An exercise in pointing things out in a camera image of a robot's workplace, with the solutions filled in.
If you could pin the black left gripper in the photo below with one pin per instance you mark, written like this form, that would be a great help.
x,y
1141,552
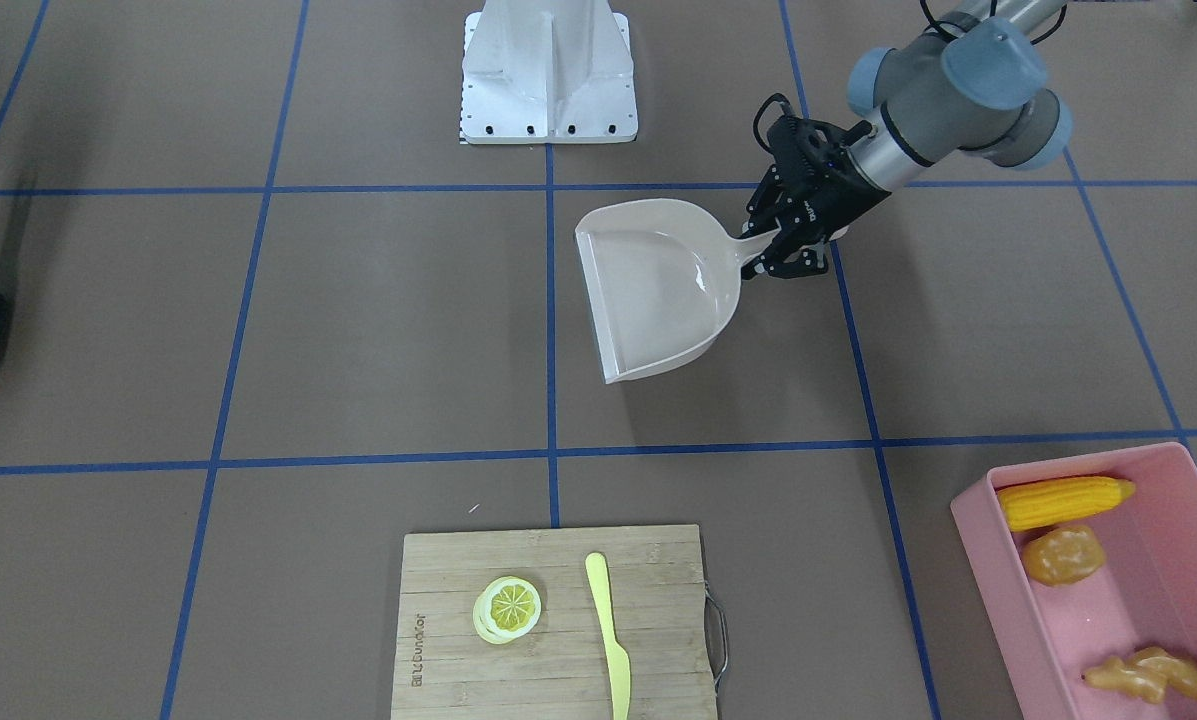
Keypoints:
x,y
830,203

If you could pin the beige plastic dustpan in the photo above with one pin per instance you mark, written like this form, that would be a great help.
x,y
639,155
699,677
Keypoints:
x,y
663,279

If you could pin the yellow toy corn cob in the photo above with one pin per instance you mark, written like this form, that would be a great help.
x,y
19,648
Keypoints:
x,y
1050,502

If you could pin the brown toy potato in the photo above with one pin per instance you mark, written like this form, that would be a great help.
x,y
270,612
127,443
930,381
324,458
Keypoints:
x,y
1063,556

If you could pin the tan toy ginger root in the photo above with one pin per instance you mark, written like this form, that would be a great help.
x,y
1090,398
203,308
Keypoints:
x,y
1146,675

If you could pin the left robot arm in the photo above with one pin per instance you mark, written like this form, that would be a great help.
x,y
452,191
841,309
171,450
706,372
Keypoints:
x,y
972,82

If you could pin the pink plastic bin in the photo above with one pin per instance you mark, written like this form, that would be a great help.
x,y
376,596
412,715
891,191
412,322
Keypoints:
x,y
1145,595

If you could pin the wooden cutting board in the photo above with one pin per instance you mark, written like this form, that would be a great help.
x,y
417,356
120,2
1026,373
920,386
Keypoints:
x,y
558,670

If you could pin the yellow toy knife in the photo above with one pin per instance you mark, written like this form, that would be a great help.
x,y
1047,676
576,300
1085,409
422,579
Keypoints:
x,y
619,668

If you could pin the yellow toy lemon slice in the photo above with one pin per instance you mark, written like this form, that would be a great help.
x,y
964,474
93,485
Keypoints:
x,y
507,609

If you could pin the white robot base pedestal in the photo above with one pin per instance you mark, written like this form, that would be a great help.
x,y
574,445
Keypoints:
x,y
547,72

